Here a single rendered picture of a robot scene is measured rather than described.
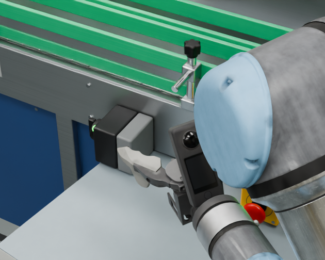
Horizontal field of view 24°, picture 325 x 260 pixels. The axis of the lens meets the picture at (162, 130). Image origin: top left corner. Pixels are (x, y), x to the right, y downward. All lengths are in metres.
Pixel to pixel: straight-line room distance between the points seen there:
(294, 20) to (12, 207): 0.81
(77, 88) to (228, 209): 0.52
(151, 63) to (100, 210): 0.27
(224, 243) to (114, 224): 0.34
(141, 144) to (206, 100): 0.63
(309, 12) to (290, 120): 0.79
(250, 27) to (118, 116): 0.29
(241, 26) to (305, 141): 0.72
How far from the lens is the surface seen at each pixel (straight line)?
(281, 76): 0.70
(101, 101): 1.40
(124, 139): 1.30
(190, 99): 1.28
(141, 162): 1.10
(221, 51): 1.32
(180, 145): 1.01
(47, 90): 1.47
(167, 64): 1.29
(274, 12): 1.50
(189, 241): 1.24
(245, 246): 0.95
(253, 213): 1.23
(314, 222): 0.72
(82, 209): 1.30
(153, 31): 1.37
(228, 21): 1.40
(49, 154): 1.62
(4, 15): 1.47
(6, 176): 1.77
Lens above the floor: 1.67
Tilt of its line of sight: 39 degrees down
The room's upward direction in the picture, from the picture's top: straight up
